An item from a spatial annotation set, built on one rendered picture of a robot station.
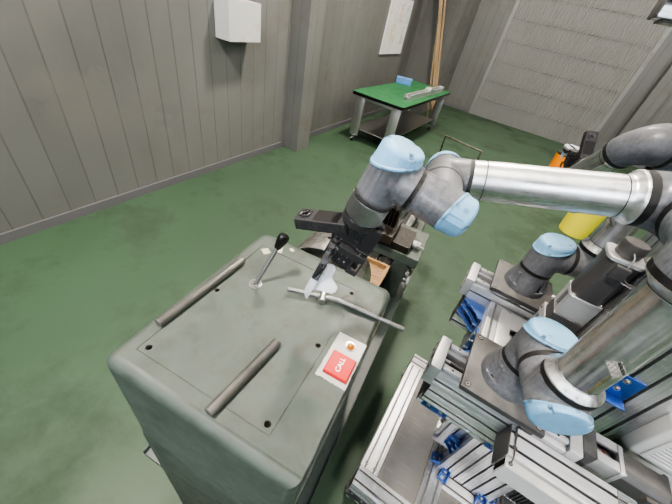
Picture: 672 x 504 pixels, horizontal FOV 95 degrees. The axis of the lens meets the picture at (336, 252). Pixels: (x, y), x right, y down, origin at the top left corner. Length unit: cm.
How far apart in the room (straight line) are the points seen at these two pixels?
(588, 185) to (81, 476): 219
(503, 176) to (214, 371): 69
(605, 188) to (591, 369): 33
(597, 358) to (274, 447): 61
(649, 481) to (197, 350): 117
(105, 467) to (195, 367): 139
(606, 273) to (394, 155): 75
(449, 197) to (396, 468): 154
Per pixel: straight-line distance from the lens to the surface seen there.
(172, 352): 79
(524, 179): 65
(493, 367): 101
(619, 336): 72
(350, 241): 61
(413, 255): 171
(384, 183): 51
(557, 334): 93
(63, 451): 222
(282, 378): 74
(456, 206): 52
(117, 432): 216
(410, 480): 188
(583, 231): 522
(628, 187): 70
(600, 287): 111
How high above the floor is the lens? 191
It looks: 39 degrees down
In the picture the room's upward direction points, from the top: 13 degrees clockwise
